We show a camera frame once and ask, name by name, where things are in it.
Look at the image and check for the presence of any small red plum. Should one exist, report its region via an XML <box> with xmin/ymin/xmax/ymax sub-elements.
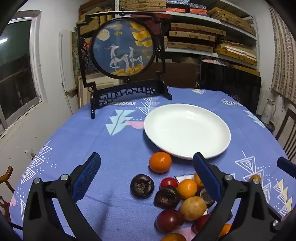
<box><xmin>194</xmin><ymin>214</ymin><xmax>212</xmax><ymax>233</ymax></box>

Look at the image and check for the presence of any white round plate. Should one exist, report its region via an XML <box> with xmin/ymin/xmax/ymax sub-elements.
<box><xmin>144</xmin><ymin>104</ymin><xmax>232</xmax><ymax>160</ymax></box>

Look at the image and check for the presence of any window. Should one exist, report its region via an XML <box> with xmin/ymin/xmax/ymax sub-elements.
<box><xmin>0</xmin><ymin>10</ymin><xmax>48</xmax><ymax>139</ymax></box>

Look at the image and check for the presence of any dark purple mangosteen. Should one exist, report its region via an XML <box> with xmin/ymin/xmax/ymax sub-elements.
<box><xmin>130</xmin><ymin>174</ymin><xmax>155</xmax><ymax>199</ymax></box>
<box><xmin>154</xmin><ymin>187</ymin><xmax>181</xmax><ymax>208</ymax></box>
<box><xmin>196</xmin><ymin>188</ymin><xmax>215</xmax><ymax>208</ymax></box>

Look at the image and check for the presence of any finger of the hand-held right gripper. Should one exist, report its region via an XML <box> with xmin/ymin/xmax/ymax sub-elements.
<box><xmin>277</xmin><ymin>157</ymin><xmax>296</xmax><ymax>179</ymax></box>

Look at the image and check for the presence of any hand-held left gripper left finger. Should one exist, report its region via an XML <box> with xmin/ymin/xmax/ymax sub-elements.
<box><xmin>23</xmin><ymin>152</ymin><xmax>101</xmax><ymax>241</ymax></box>

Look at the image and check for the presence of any blue red patterned box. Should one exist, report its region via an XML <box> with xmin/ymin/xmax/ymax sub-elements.
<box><xmin>166</xmin><ymin>0</ymin><xmax>190</xmax><ymax>13</ymax></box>
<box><xmin>189</xmin><ymin>2</ymin><xmax>207</xmax><ymax>15</ymax></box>

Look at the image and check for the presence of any white metal shelf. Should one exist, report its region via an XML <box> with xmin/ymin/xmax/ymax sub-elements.
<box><xmin>116</xmin><ymin>0</ymin><xmax>259</xmax><ymax>70</ymax></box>

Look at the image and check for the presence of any beige brick pattern curtain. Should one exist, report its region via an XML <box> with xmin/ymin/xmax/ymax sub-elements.
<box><xmin>269</xmin><ymin>5</ymin><xmax>296</xmax><ymax>102</ymax></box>

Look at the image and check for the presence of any black flat panel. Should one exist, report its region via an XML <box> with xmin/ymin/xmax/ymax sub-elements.
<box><xmin>199</xmin><ymin>61</ymin><xmax>262</xmax><ymax>114</ymax></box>

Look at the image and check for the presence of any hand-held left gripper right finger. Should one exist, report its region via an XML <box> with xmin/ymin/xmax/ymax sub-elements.
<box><xmin>192</xmin><ymin>152</ymin><xmax>285</xmax><ymax>241</ymax></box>

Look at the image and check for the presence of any shelf of stacked boxes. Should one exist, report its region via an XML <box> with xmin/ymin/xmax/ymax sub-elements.
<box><xmin>79</xmin><ymin>0</ymin><xmax>258</xmax><ymax>66</ymax></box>

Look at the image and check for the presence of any curved wooden chair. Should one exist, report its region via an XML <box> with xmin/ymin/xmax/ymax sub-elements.
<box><xmin>0</xmin><ymin>166</ymin><xmax>15</xmax><ymax>223</ymax></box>

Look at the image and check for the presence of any white door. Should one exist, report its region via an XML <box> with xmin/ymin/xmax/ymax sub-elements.
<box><xmin>59</xmin><ymin>29</ymin><xmax>81</xmax><ymax>115</ymax></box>

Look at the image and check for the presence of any small red tomato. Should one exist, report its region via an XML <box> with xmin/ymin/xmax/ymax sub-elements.
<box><xmin>160</xmin><ymin>177</ymin><xmax>179</xmax><ymax>189</ymax></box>

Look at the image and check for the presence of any yellow round fruit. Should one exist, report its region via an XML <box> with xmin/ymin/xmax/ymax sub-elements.
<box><xmin>180</xmin><ymin>196</ymin><xmax>207</xmax><ymax>221</ymax></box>

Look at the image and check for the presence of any dark red plum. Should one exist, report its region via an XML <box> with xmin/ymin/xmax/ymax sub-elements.
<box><xmin>156</xmin><ymin>209</ymin><xmax>185</xmax><ymax>233</ymax></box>

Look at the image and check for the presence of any round deer screen black stand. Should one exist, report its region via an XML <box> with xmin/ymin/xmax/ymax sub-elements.
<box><xmin>76</xmin><ymin>8</ymin><xmax>173</xmax><ymax>119</ymax></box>

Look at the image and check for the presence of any white jug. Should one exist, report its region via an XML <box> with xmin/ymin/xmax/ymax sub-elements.
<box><xmin>261</xmin><ymin>98</ymin><xmax>277</xmax><ymax>124</ymax></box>

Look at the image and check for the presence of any dark wooden slatted chair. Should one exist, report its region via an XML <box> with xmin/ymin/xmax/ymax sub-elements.
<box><xmin>275</xmin><ymin>108</ymin><xmax>296</xmax><ymax>160</ymax></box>

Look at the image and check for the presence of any brown board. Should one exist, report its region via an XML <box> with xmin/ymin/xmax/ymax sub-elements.
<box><xmin>159</xmin><ymin>61</ymin><xmax>200</xmax><ymax>88</ymax></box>

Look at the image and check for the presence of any blue patterned tablecloth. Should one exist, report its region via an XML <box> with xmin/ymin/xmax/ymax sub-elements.
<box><xmin>9</xmin><ymin>86</ymin><xmax>296</xmax><ymax>241</ymax></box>

